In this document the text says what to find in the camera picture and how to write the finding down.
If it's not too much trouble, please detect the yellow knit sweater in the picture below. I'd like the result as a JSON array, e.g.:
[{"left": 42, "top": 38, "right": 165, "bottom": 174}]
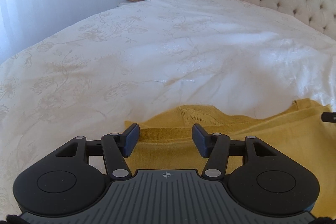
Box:
[{"left": 126, "top": 99, "right": 335, "bottom": 218}]

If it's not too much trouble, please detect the white floral bedspread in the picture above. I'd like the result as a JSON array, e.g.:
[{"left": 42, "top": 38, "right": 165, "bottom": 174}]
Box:
[{"left": 1, "top": 0, "right": 335, "bottom": 217}]

